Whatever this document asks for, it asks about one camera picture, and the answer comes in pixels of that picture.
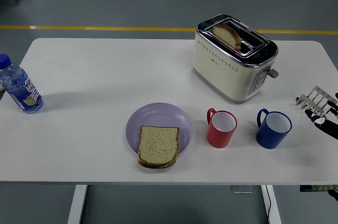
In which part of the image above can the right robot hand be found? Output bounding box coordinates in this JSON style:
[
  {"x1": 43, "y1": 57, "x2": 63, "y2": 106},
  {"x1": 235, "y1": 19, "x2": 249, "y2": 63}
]
[{"x1": 304, "y1": 92, "x2": 338, "y2": 142}]

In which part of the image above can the blue enamel cup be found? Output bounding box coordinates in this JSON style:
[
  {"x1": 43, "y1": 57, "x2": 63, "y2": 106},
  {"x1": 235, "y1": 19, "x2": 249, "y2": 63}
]
[{"x1": 256, "y1": 108, "x2": 293, "y2": 148}]

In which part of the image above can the red enamel cup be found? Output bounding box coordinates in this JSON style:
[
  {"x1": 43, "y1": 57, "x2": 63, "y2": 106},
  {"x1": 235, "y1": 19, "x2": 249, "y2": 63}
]
[{"x1": 206, "y1": 107, "x2": 238, "y2": 149}]

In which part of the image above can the rounded bread slice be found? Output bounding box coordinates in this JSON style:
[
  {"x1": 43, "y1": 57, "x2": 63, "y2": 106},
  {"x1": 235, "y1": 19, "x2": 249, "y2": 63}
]
[{"x1": 212, "y1": 23, "x2": 242, "y2": 51}]

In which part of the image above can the square bread slice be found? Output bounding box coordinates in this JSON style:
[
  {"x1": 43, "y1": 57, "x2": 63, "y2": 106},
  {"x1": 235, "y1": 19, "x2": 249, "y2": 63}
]
[{"x1": 137, "y1": 125, "x2": 181, "y2": 169}]

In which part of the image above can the silver metal toast rack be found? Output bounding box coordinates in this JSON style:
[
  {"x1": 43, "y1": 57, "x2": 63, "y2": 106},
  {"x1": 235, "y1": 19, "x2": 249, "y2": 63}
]
[{"x1": 295, "y1": 85, "x2": 338, "y2": 117}]

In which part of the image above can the black table control panel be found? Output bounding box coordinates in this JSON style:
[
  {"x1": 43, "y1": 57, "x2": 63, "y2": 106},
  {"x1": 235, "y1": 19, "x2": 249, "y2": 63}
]
[{"x1": 299, "y1": 185, "x2": 338, "y2": 193}]

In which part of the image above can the white table leg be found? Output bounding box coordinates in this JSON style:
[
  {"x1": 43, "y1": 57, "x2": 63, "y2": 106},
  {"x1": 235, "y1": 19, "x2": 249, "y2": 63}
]
[
  {"x1": 260, "y1": 184, "x2": 282, "y2": 224},
  {"x1": 67, "y1": 184, "x2": 88, "y2": 224}
]

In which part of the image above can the cream and chrome toaster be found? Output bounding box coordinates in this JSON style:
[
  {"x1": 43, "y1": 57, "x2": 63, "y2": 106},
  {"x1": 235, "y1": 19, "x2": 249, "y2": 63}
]
[{"x1": 192, "y1": 14, "x2": 280, "y2": 105}]

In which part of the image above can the purple round plate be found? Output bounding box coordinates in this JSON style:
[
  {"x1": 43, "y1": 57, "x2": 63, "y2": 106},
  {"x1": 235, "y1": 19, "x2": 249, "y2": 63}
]
[{"x1": 125, "y1": 102, "x2": 193, "y2": 159}]

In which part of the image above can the yellow floor tape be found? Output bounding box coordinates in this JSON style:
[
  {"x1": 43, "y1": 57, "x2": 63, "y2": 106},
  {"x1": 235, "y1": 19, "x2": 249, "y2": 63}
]
[{"x1": 0, "y1": 25, "x2": 338, "y2": 35}]

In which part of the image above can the blue-capped drink bottle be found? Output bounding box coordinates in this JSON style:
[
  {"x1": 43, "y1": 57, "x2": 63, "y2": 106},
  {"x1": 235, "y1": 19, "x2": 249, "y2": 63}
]
[{"x1": 0, "y1": 53, "x2": 44, "y2": 114}]

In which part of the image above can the thin black hanging cable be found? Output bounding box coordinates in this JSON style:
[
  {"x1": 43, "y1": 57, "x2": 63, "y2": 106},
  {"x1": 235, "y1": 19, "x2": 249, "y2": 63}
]
[{"x1": 264, "y1": 185, "x2": 273, "y2": 224}]

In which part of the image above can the grey under-table bracket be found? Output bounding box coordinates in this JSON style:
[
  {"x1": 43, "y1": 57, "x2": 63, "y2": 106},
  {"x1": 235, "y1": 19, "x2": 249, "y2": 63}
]
[{"x1": 231, "y1": 185, "x2": 254, "y2": 194}]

